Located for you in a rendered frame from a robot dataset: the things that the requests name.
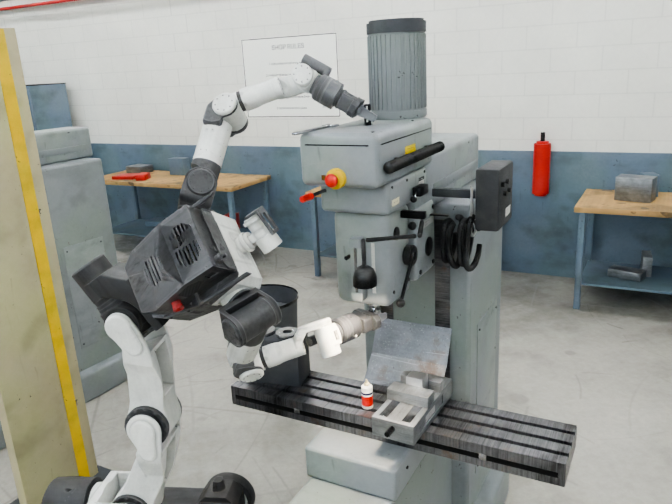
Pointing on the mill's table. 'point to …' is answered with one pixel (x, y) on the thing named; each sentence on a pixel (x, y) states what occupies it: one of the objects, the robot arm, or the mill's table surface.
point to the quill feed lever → (407, 269)
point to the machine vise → (414, 425)
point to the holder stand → (293, 370)
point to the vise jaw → (410, 394)
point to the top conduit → (413, 157)
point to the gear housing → (348, 198)
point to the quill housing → (359, 224)
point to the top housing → (363, 150)
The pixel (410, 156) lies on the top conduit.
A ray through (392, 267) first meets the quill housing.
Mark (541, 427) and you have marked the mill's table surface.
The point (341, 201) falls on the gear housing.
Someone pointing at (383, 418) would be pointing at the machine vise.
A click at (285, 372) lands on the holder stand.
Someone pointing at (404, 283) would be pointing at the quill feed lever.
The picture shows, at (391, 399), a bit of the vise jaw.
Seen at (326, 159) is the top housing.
